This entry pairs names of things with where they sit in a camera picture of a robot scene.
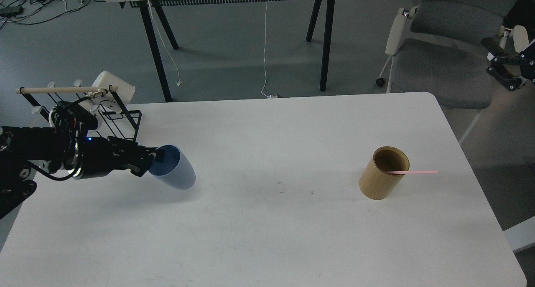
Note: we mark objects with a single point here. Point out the grey office chair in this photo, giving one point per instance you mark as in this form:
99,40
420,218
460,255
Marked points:
457,78

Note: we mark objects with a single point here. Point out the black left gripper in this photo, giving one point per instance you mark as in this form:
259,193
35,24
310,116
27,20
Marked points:
101,155

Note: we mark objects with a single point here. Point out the blue plastic cup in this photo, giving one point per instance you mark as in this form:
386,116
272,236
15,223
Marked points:
173,168

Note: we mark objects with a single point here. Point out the white furniture edge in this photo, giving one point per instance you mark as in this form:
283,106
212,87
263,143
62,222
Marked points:
521,236

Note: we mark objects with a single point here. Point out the black wire cup rack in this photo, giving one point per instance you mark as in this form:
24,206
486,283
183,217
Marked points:
125,124

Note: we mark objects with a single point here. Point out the bamboo cylinder holder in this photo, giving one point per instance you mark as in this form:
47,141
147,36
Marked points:
376,182

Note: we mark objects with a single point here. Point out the white table black legs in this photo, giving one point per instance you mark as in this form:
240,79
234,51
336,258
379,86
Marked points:
146,6

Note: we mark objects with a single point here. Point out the white mug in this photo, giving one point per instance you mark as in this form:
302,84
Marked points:
108,81
70,114

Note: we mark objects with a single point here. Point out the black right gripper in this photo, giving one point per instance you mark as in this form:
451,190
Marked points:
526,61

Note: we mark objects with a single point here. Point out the white mug front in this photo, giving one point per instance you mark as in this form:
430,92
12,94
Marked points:
70,114

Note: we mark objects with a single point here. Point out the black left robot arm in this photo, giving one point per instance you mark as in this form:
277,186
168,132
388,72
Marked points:
63,151

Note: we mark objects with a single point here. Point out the white mug rear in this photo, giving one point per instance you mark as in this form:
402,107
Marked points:
108,81

